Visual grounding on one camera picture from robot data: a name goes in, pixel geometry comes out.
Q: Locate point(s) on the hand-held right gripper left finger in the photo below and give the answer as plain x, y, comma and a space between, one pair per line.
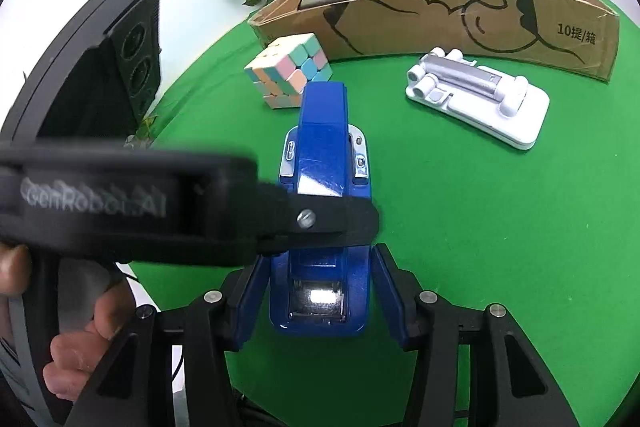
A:
247, 302

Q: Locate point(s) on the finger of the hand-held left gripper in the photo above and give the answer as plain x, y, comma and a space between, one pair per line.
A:
325, 219

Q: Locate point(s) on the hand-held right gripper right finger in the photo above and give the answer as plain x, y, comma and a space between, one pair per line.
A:
392, 302

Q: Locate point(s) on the blue stapler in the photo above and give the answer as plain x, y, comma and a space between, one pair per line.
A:
320, 147

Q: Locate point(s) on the cardboard box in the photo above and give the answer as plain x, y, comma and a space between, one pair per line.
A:
425, 27

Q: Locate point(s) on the person's left hand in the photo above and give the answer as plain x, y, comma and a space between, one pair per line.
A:
75, 357

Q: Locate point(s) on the green table cover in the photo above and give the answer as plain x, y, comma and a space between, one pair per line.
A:
475, 217

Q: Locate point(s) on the pastel puzzle cube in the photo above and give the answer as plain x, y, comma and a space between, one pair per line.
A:
285, 72

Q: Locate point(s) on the white folding phone stand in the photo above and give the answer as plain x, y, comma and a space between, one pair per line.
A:
500, 117

